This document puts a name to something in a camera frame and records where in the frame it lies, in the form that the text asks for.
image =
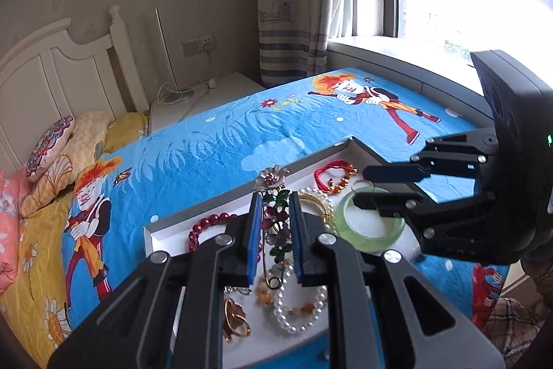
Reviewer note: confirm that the gold bangle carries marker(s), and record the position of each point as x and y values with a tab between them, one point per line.
324	207

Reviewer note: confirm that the printed striped curtain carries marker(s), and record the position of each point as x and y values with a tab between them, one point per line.
293	6

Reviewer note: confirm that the white wooden headboard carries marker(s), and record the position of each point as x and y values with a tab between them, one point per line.
52	66

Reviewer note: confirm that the plaid fleece clothing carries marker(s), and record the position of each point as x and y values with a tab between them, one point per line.
518	321

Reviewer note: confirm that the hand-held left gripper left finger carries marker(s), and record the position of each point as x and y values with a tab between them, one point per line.
255	239

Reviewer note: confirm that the flower brooch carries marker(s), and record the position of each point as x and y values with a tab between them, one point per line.
276	222

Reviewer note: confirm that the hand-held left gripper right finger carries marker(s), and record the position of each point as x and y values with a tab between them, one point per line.
297	239

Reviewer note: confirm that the wall socket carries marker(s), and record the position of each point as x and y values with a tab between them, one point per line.
196	45

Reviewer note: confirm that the cream patterned pillow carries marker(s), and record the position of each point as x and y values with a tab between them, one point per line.
86	131

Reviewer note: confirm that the round embroidered cushion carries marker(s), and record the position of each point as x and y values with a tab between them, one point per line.
47	148

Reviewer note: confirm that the green jade bangle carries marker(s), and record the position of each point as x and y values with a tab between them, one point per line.
345	222

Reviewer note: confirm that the white nightstand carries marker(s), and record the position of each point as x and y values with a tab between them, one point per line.
224	88

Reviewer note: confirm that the blue cartoon printed blanket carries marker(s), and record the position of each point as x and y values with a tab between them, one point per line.
216	127

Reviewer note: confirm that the yellow pillow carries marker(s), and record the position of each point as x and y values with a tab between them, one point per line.
127	127

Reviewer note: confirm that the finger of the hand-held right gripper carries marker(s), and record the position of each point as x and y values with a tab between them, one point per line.
376	202
389	173

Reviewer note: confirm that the white shallow tray box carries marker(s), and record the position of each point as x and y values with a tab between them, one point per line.
309	179

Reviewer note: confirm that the grey window sill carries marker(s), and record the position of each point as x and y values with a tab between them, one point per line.
389	53

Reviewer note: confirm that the yellow floral bed sheet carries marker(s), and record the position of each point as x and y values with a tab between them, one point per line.
39	265

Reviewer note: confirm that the pink pillow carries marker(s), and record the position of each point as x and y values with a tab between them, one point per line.
11	230

